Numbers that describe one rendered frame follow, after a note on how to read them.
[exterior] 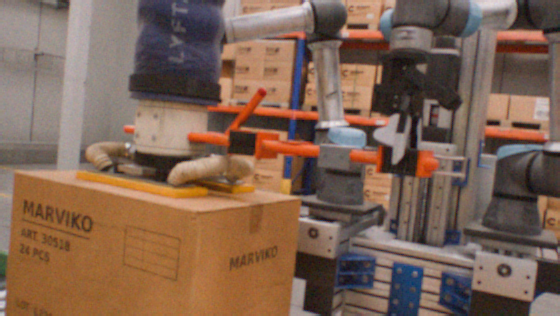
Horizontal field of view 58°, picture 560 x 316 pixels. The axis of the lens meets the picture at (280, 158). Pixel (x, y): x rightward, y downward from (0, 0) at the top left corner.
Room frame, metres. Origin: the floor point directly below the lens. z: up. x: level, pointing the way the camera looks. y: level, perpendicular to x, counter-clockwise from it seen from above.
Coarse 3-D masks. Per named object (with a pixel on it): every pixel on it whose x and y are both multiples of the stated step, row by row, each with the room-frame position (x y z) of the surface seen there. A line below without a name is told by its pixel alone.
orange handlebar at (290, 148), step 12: (132, 132) 1.29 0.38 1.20; (192, 132) 1.19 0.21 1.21; (216, 144) 1.15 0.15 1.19; (264, 144) 1.08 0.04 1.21; (276, 144) 1.06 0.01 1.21; (288, 144) 1.05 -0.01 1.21; (300, 144) 1.04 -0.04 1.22; (312, 144) 1.08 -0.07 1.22; (288, 156) 1.07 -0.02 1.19; (300, 156) 1.05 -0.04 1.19; (312, 156) 1.02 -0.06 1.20; (360, 156) 0.96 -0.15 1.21; (372, 156) 0.95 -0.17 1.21; (432, 168) 0.90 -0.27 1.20
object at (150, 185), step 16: (80, 176) 1.21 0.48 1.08; (96, 176) 1.18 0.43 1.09; (112, 176) 1.17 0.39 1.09; (128, 176) 1.17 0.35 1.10; (144, 176) 1.20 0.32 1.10; (160, 176) 1.13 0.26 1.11; (144, 192) 1.10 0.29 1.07; (160, 192) 1.07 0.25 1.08; (176, 192) 1.05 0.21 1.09; (192, 192) 1.09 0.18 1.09
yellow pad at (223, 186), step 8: (152, 176) 1.35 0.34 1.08; (200, 184) 1.26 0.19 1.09; (208, 184) 1.25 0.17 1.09; (216, 184) 1.24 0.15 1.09; (224, 184) 1.23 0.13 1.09; (232, 184) 1.25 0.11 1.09; (240, 184) 1.27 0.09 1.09; (248, 184) 1.28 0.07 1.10; (224, 192) 1.22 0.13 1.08; (232, 192) 1.21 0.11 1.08; (240, 192) 1.24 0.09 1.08; (248, 192) 1.27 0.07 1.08
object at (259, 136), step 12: (228, 132) 1.11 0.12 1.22; (240, 132) 1.09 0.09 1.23; (252, 132) 1.07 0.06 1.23; (264, 132) 1.09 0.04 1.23; (228, 144) 1.11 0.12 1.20; (240, 144) 1.09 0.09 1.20; (252, 144) 1.08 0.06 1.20; (252, 156) 1.07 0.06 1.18; (264, 156) 1.09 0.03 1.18; (276, 156) 1.13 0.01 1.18
